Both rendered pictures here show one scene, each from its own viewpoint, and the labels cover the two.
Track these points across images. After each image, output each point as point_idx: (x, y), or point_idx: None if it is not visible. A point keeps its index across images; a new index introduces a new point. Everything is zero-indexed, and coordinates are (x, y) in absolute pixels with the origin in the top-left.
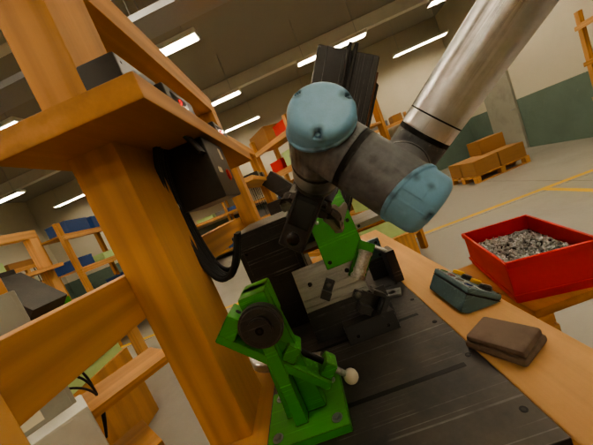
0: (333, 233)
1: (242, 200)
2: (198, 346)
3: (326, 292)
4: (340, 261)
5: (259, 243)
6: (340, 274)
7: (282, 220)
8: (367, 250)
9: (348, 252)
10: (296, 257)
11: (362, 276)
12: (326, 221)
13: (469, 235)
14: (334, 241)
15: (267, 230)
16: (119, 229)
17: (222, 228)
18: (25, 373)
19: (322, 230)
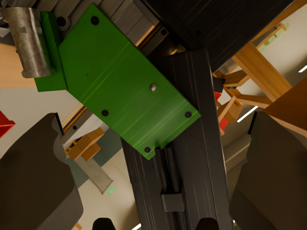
0: (116, 81)
1: (253, 60)
2: None
3: None
4: (77, 32)
5: (247, 1)
6: (70, 7)
7: (216, 64)
8: (44, 76)
9: (74, 58)
10: (168, 7)
11: (5, 18)
12: (45, 198)
13: (7, 126)
14: (108, 66)
15: (239, 34)
16: None
17: (286, 14)
18: None
19: (138, 79)
